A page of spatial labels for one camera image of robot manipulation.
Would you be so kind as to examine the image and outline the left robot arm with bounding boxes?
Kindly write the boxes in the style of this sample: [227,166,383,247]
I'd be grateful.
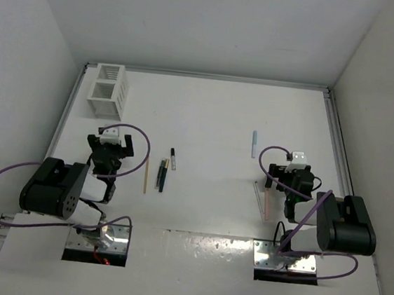
[19,129,135,250]

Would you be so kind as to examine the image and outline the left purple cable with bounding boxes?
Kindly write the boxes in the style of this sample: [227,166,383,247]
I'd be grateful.
[0,110,154,240]

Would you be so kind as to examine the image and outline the thin clear silver stick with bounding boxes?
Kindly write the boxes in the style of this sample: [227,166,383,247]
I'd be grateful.
[252,181,265,222]

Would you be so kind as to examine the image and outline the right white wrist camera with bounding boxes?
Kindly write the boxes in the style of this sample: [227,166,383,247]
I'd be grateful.
[285,151,308,173]

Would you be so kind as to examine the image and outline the thin wooden stick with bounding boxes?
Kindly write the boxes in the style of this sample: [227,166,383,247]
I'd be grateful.
[143,157,150,194]

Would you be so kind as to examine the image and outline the black grey makeup pencil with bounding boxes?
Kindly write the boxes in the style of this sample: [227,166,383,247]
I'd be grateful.
[155,159,166,188]

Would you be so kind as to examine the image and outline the white two-slot organizer box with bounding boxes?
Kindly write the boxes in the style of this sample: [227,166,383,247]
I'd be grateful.
[87,63,130,120]

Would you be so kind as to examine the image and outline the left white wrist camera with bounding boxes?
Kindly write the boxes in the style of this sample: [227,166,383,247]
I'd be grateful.
[99,128,121,145]

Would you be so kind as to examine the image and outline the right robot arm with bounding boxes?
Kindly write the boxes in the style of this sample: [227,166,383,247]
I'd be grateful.
[265,164,377,256]

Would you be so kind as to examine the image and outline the light blue makeup tube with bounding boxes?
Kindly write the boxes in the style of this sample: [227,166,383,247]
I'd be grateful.
[250,130,258,159]

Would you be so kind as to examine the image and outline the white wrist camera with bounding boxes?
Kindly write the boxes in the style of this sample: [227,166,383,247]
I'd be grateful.
[285,151,308,173]
[99,128,121,145]

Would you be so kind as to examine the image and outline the aluminium frame rail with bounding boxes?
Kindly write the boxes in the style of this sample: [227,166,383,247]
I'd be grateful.
[323,89,354,195]

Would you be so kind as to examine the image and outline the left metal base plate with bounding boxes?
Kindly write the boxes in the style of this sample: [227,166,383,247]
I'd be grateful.
[65,225,130,255]

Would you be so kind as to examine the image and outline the metal base plate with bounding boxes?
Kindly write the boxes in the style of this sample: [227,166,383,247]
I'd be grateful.
[65,225,130,255]
[252,240,317,275]

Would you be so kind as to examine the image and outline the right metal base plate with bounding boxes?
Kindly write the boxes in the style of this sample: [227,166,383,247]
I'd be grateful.
[252,240,317,275]

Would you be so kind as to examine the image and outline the dark green gold pencil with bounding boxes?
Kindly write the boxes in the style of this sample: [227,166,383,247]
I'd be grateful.
[158,158,170,193]

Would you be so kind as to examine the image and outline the black clear mascara tube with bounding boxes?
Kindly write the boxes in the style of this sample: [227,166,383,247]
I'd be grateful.
[170,148,177,170]

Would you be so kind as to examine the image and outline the pink makeup stick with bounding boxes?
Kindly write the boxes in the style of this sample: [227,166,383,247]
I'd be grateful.
[264,188,270,221]

